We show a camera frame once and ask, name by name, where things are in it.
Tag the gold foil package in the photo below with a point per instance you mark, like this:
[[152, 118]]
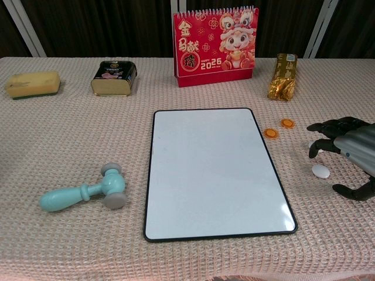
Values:
[[282, 76]]

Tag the black gold tin can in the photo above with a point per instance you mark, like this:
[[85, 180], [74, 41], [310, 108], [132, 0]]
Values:
[[112, 85]]

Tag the red desk calendar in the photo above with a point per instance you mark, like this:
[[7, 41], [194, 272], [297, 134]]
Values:
[[211, 44]]

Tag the white magnetic board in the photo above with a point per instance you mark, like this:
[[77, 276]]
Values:
[[216, 175]]

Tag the yellow green sponge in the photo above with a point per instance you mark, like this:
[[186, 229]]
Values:
[[32, 83]]

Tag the beige waffle tablecloth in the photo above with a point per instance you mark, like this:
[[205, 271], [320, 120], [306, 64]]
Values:
[[73, 131]]

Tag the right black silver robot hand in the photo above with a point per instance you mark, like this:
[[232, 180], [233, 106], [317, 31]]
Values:
[[357, 137]]

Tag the white aluminium frame post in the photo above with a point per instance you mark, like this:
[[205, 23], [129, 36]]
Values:
[[26, 29], [178, 6], [320, 29]]

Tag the dark pleated curtain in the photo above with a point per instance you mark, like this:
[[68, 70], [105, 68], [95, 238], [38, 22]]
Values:
[[102, 29]]

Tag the teal toy hammer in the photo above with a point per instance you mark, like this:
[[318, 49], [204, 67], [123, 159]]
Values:
[[64, 199]]

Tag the orange round magnet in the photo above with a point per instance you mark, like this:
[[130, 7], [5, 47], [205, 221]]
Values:
[[270, 133], [288, 123]]

